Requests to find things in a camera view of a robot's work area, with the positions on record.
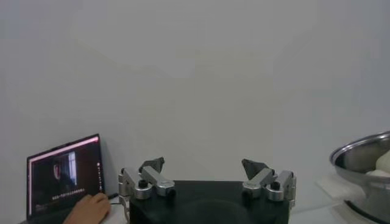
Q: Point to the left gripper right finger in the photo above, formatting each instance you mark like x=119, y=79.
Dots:
x=262, y=179

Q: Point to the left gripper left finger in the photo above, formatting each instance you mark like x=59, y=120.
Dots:
x=155, y=179

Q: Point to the white steamed baozi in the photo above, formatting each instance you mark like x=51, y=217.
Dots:
x=384, y=162

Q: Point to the stainless steel steamer insert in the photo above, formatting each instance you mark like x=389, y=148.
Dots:
x=356, y=158

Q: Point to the bare person hand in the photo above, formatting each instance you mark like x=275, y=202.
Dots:
x=88, y=210

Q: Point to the cream electric cooker base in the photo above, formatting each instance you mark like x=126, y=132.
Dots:
x=338, y=187

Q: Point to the dark laptop with pale screen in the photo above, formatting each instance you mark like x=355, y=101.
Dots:
x=61, y=176

